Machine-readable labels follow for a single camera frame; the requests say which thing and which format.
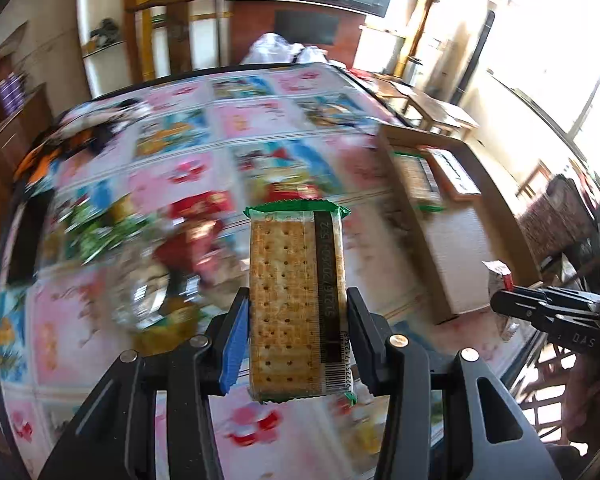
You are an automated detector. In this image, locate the low wooden bench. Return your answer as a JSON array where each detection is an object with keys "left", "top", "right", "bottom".
[{"left": 374, "top": 72, "right": 482, "bottom": 140}]

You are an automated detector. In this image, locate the orange black pouch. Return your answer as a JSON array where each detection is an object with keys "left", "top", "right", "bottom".
[{"left": 14, "top": 125, "right": 103, "bottom": 188}]

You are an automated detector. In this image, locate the pile of mixed snack packets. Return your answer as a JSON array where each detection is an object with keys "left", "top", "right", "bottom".
[{"left": 55, "top": 182, "right": 326, "bottom": 333}]

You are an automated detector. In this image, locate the black phone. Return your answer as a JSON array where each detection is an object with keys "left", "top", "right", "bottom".
[{"left": 6, "top": 194, "right": 50, "bottom": 287}]

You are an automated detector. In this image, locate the wooden chair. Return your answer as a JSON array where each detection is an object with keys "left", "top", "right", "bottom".
[{"left": 124, "top": 0, "right": 233, "bottom": 82}]

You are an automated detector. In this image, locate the red packet in tray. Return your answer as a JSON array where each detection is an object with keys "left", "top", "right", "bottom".
[{"left": 426, "top": 147, "right": 482, "bottom": 197}]

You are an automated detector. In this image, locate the printed fruit tablecloth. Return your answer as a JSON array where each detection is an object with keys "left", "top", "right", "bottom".
[{"left": 0, "top": 62, "right": 527, "bottom": 480}]

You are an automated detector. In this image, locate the wicker basket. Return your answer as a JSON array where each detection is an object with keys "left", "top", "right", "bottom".
[{"left": 519, "top": 174, "right": 600, "bottom": 262}]

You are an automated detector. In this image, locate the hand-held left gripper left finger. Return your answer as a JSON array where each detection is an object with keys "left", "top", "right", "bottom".
[{"left": 37, "top": 287, "right": 253, "bottom": 480}]

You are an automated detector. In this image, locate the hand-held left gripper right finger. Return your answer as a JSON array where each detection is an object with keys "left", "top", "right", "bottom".
[{"left": 345, "top": 287, "right": 563, "bottom": 480}]

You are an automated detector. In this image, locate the wooden cabinet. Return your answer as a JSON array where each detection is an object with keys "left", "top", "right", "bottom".
[{"left": 0, "top": 82, "right": 57, "bottom": 216}]

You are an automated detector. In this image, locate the white black patterned scarf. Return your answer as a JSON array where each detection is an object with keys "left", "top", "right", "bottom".
[{"left": 55, "top": 98, "right": 152, "bottom": 137}]

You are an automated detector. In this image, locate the white plastic bag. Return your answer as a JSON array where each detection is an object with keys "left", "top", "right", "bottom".
[{"left": 240, "top": 32, "right": 327, "bottom": 67}]

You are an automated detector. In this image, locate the brown cardboard box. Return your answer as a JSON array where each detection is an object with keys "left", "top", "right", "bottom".
[{"left": 379, "top": 124, "right": 541, "bottom": 326}]

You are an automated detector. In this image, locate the white red snack packet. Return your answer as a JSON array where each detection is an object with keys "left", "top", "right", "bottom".
[{"left": 482, "top": 259, "right": 520, "bottom": 345}]

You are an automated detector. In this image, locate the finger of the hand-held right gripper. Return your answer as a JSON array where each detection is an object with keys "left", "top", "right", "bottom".
[
  {"left": 490, "top": 291, "right": 600, "bottom": 341},
  {"left": 511, "top": 285, "right": 600, "bottom": 312}
]

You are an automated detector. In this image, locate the black wall panel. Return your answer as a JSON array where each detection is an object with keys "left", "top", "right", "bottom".
[{"left": 274, "top": 9, "right": 342, "bottom": 47}]

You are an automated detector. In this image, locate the white wall shelf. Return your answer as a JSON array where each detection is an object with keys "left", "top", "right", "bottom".
[{"left": 76, "top": 0, "right": 132, "bottom": 63}]

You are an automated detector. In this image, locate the green-edged cracker packet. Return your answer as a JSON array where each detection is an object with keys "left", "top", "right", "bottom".
[
  {"left": 391, "top": 151, "right": 445, "bottom": 212},
  {"left": 243, "top": 198, "right": 359, "bottom": 406}
]

